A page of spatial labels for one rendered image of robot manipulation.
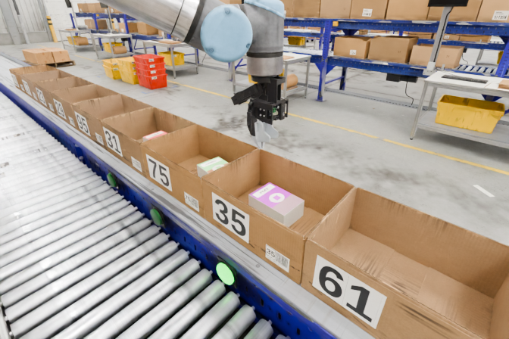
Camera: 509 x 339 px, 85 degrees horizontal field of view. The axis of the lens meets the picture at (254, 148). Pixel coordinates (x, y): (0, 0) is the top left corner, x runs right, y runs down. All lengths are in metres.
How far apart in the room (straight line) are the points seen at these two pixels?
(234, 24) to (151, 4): 0.13
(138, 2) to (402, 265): 0.90
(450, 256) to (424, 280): 0.09
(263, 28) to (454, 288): 0.81
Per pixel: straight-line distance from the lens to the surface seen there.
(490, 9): 4.98
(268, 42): 0.67
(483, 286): 0.98
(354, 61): 5.12
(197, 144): 1.39
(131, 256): 1.16
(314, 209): 1.05
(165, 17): 0.51
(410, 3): 5.16
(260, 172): 1.14
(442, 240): 0.92
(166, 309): 0.99
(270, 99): 0.71
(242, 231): 0.87
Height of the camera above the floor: 1.54
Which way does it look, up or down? 27 degrees down
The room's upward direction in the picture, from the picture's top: straight up
